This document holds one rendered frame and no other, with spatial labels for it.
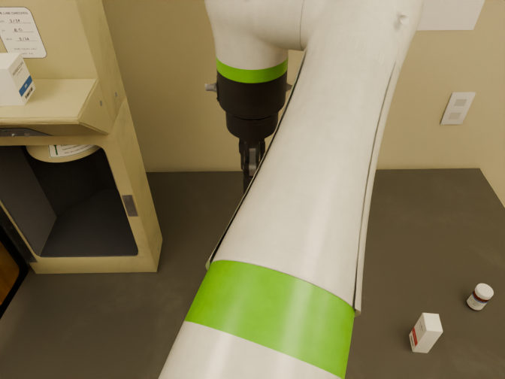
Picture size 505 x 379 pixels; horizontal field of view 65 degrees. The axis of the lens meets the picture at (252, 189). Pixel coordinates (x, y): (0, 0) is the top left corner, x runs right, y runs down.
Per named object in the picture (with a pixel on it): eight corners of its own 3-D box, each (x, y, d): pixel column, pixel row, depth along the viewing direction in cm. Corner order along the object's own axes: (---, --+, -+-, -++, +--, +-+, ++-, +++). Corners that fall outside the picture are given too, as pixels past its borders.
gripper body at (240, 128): (225, 87, 58) (228, 137, 65) (223, 121, 52) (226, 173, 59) (276, 87, 58) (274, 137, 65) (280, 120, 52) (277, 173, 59)
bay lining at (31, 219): (67, 188, 118) (17, 80, 93) (155, 187, 118) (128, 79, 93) (36, 256, 100) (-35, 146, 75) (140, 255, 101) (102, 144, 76)
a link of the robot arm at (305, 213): (191, 244, 26) (221, 283, 36) (365, 297, 24) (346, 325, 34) (328, -79, 41) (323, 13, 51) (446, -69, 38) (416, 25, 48)
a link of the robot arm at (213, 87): (297, 83, 48) (291, 48, 55) (201, 83, 48) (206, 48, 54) (294, 124, 52) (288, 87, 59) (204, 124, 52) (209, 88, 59)
